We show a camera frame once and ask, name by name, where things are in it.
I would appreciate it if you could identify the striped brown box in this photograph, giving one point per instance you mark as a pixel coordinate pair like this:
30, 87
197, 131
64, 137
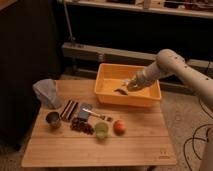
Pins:
68, 110

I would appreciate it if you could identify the upper shelf with clutter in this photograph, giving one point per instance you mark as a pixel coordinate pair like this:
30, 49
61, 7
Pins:
142, 6

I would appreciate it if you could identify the pile of brown nuts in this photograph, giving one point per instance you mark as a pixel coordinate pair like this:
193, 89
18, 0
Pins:
81, 126

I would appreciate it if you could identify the knife with brown handle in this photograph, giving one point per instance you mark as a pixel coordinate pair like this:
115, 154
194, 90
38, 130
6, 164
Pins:
103, 117

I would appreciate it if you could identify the grey folded cloth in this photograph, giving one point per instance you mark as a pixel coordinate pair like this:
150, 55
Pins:
46, 92

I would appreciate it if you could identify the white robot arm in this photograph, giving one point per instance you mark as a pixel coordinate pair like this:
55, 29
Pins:
168, 62

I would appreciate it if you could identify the metal shelf beam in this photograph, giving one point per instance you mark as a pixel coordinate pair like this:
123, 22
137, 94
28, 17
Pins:
81, 55

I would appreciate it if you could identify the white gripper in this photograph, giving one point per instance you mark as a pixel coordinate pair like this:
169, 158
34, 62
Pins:
137, 83

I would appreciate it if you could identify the grey blue block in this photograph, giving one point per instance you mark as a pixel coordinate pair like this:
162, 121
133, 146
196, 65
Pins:
82, 114

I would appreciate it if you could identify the metal cup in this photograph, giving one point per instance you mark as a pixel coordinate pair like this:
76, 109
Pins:
53, 119

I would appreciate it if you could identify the orange plastic tray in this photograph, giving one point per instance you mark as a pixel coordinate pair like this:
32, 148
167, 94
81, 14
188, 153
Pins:
114, 76

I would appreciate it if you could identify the metal stand pole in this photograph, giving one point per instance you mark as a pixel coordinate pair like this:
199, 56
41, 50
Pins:
71, 36

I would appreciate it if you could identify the orange fruit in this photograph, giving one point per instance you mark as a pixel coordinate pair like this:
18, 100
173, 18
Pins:
119, 127

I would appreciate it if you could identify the dark green object in tray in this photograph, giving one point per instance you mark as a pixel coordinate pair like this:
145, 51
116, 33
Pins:
121, 91

